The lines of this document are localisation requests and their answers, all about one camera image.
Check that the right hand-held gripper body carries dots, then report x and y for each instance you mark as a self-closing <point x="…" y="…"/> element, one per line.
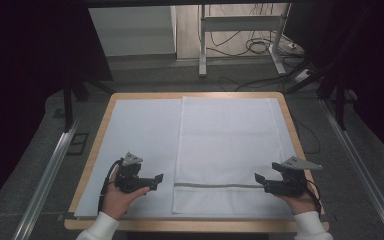
<point x="293" y="181"/>

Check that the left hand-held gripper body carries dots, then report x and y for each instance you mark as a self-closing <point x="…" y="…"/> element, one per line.
<point x="129" y="173"/>

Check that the white cloth towel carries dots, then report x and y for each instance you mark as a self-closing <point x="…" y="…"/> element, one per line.
<point x="226" y="140"/>

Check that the person's right hand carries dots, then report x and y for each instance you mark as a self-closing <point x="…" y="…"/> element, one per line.
<point x="299" y="203"/>

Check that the person's left hand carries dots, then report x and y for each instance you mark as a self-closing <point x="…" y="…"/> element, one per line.
<point x="120" y="201"/>

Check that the white table mat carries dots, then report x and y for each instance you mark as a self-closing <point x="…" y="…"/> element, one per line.
<point x="140" y="140"/>

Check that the wooden table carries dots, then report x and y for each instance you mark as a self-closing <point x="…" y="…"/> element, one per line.
<point x="86" y="166"/>

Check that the black floor plate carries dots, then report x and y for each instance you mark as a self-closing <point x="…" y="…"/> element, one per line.
<point x="77" y="144"/>

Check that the black metal stand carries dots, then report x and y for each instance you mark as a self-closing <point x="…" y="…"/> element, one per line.
<point x="68" y="106"/>
<point x="340" y="106"/>

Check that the white power strip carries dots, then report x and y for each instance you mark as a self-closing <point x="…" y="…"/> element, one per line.
<point x="302" y="75"/>

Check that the dark curtain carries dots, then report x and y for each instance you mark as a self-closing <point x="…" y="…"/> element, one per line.
<point x="376" y="66"/>
<point x="20" y="83"/>

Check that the white cabinet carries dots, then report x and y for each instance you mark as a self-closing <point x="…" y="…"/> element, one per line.
<point x="131" y="31"/>

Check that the aluminium floor rail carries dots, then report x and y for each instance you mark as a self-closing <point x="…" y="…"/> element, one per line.
<point x="363" y="173"/>
<point x="43" y="183"/>

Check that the white metal desk frame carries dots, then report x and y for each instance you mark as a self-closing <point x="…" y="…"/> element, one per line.
<point x="240" y="23"/>

